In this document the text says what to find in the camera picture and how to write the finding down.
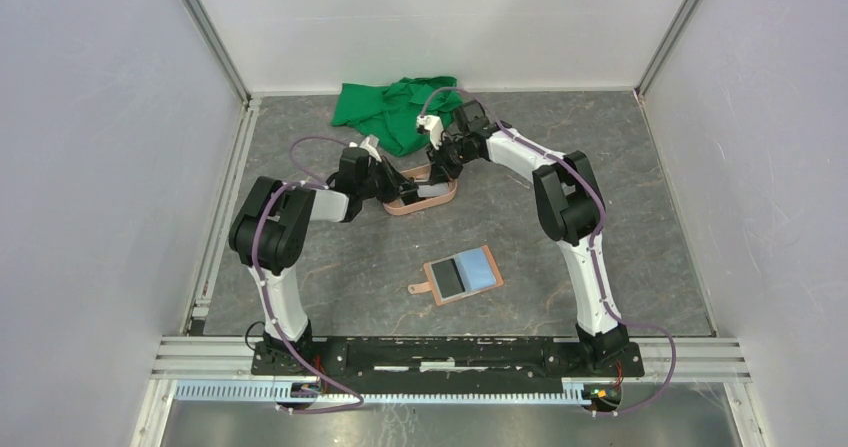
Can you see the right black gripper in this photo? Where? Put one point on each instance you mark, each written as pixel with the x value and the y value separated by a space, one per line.
pixel 440 171

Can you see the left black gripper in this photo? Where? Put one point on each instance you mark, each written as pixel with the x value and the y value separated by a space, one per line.
pixel 396 181

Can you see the pink oval tray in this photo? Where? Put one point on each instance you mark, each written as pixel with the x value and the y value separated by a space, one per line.
pixel 435 195

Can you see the black card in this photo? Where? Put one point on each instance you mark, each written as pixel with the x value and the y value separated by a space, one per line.
pixel 447 278

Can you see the brown leather card holder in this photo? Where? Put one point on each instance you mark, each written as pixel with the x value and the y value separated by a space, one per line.
pixel 478 270

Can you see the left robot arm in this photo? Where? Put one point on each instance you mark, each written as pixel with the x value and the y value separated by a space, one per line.
pixel 270 229

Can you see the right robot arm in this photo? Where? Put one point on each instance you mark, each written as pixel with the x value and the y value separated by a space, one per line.
pixel 569 208

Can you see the green cloth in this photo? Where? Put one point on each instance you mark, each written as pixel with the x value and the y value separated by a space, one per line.
pixel 390 112

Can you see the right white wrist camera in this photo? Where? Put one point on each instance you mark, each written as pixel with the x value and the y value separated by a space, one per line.
pixel 431 126

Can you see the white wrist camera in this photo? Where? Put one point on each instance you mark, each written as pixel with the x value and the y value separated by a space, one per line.
pixel 431 126
pixel 369 144

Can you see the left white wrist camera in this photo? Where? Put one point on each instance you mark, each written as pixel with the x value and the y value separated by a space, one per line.
pixel 369 144

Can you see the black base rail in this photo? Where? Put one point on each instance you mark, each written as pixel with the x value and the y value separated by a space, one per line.
pixel 447 365

